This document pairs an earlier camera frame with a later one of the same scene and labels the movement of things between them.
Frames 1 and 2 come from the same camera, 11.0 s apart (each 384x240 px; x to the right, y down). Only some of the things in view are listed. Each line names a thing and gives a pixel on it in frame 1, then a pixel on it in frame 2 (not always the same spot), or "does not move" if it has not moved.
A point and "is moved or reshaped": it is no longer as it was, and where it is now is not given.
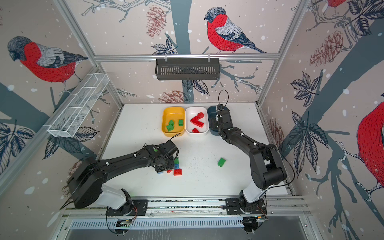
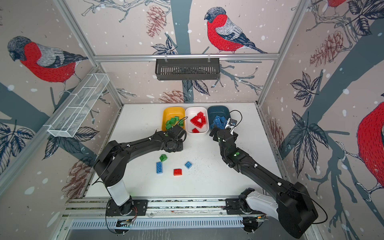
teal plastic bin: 212,114 does not move
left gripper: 171,167 → 181,147
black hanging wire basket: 187,69 does not move
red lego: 199,123 does not move
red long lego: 194,120 is moved or reshaped
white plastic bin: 190,112 does not move
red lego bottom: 177,172 does not move
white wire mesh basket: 74,113 does not move
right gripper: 217,118 → 217,136
